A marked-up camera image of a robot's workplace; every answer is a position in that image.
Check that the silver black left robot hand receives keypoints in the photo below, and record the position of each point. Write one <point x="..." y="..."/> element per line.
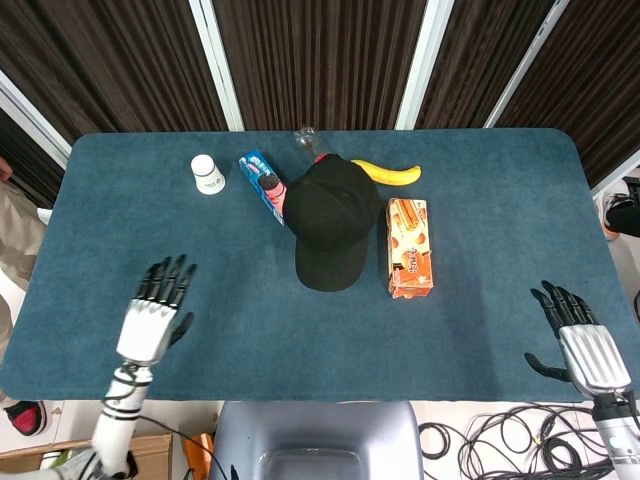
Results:
<point x="147" y="330"/>

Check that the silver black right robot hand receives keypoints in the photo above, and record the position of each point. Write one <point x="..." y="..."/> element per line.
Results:
<point x="592" y="355"/>

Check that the black baseball cap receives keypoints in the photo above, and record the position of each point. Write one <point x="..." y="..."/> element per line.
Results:
<point x="330" y="215"/>

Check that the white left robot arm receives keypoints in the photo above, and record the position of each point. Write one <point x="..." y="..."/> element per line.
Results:
<point x="117" y="420"/>

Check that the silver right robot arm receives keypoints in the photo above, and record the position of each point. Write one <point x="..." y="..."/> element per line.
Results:
<point x="620" y="440"/>

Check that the brown cardboard box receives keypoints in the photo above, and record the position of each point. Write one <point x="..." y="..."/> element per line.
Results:
<point x="150" y="450"/>

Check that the orange bag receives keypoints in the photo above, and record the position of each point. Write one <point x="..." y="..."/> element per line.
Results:
<point x="197" y="455"/>

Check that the white orange shoe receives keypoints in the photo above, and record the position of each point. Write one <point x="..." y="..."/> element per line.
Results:
<point x="612" y="210"/>

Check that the red black shoe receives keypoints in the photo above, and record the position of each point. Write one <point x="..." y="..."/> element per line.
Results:
<point x="27" y="417"/>

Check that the person in beige trousers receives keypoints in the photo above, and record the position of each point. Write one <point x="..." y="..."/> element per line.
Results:
<point x="17" y="240"/>

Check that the white paper cup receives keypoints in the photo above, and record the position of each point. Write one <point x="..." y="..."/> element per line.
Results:
<point x="207" y="175"/>

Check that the teal tablecloth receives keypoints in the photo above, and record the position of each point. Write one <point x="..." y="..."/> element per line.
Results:
<point x="320" y="340"/>

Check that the blue Oreo cookie box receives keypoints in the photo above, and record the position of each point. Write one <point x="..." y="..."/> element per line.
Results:
<point x="262" y="182"/>

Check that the grey robot torso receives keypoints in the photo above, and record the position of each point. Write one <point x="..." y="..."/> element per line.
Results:
<point x="315" y="440"/>

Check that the orange biscuit box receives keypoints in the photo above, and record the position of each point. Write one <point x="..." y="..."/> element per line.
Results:
<point x="410" y="245"/>

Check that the clear plastic bottle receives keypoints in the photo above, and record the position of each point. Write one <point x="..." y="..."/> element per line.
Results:
<point x="309" y="142"/>

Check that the yellow banana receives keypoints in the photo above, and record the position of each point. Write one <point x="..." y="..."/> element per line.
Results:
<point x="390" y="172"/>

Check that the white partition post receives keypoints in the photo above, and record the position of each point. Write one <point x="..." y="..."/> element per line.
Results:
<point x="422" y="65"/>
<point x="217" y="65"/>
<point x="30" y="115"/>
<point x="525" y="65"/>

